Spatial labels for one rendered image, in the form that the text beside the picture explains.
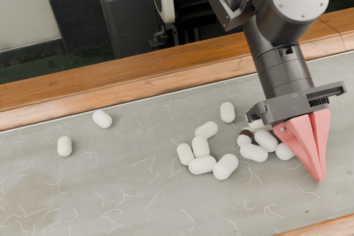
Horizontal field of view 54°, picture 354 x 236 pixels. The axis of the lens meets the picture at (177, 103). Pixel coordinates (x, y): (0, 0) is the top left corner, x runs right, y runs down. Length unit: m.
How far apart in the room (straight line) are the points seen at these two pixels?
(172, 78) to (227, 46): 0.13
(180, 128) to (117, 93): 0.13
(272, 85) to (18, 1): 2.20
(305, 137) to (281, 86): 0.06
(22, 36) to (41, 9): 0.22
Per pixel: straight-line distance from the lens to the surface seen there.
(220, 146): 0.47
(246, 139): 0.46
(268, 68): 0.42
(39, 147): 0.56
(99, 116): 0.54
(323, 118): 0.41
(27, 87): 0.66
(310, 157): 0.42
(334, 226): 0.38
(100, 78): 0.62
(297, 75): 0.41
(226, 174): 0.42
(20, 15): 2.53
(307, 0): 0.37
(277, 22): 0.37
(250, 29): 0.44
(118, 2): 1.28
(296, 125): 0.40
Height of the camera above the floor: 1.07
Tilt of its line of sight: 36 degrees down
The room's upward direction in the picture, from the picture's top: 9 degrees counter-clockwise
